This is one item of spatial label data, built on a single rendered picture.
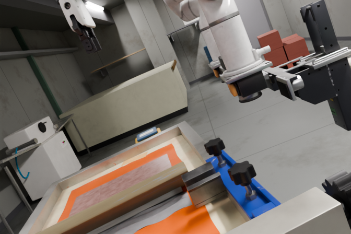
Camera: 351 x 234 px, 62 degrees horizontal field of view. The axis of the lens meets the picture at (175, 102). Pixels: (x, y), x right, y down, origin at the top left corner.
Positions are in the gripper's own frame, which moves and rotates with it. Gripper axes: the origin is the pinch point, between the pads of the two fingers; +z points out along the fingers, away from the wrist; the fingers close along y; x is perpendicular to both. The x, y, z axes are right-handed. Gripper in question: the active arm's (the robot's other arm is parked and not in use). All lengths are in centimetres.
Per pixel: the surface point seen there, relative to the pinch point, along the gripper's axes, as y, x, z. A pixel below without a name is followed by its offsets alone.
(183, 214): -35, -12, 43
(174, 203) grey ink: -30, -10, 43
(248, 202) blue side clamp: -46, -26, 38
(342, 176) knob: -56, -38, 33
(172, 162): -4.6, -8.2, 43.1
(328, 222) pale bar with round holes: -59, -34, 36
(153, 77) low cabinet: 462, 53, 50
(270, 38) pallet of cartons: 469, -175, 73
